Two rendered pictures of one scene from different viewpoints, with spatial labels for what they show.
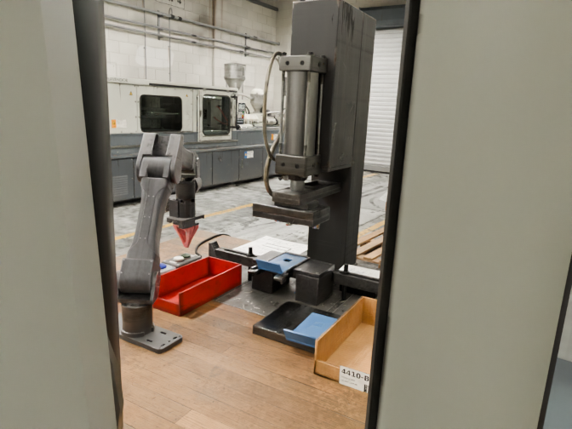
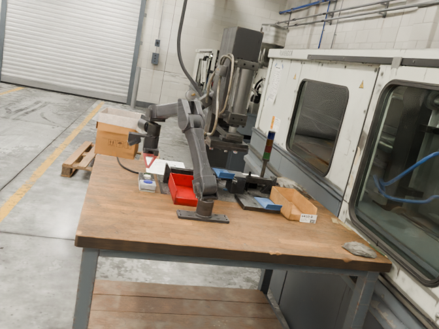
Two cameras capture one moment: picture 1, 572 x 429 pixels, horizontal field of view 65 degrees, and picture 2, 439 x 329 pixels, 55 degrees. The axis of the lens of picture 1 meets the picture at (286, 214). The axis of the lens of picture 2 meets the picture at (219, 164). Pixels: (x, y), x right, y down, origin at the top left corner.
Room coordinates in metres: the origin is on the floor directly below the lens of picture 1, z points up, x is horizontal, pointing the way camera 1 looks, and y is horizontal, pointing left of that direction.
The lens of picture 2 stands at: (-0.23, 1.35, 1.48)
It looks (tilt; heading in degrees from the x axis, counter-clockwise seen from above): 13 degrees down; 316
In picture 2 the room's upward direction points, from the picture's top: 12 degrees clockwise
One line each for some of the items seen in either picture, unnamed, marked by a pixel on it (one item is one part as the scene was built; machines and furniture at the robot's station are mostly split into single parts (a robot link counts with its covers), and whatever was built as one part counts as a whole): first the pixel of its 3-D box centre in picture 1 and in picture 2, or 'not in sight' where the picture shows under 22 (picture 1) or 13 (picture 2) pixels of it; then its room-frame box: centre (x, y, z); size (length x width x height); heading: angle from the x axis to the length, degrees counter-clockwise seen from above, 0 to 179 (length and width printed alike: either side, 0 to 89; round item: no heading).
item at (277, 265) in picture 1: (282, 259); (223, 171); (1.13, 0.00, 1.00); 0.15 x 0.07 x 0.03; 151
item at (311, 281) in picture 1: (292, 277); (221, 181); (1.16, -0.03, 0.94); 0.20 x 0.10 x 0.07; 61
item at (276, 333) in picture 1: (303, 325); (257, 203); (0.94, -0.05, 0.91); 0.17 x 0.16 x 0.02; 61
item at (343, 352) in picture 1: (368, 340); (292, 204); (0.84, -0.18, 0.93); 0.25 x 0.13 x 0.08; 151
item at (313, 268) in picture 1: (293, 263); (223, 173); (1.16, -0.03, 0.98); 0.20 x 0.10 x 0.01; 61
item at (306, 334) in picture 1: (313, 324); (268, 201); (0.89, -0.07, 0.93); 0.15 x 0.07 x 0.03; 154
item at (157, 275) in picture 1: (136, 286); (205, 191); (0.89, 0.31, 1.00); 0.09 x 0.06 x 0.06; 89
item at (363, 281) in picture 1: (359, 285); (255, 181); (1.10, -0.20, 0.95); 0.15 x 0.03 x 0.10; 61
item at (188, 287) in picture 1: (196, 283); (185, 189); (1.11, 0.23, 0.93); 0.25 x 0.12 x 0.06; 151
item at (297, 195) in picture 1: (305, 170); (227, 120); (1.22, -0.05, 1.22); 0.26 x 0.18 x 0.30; 151
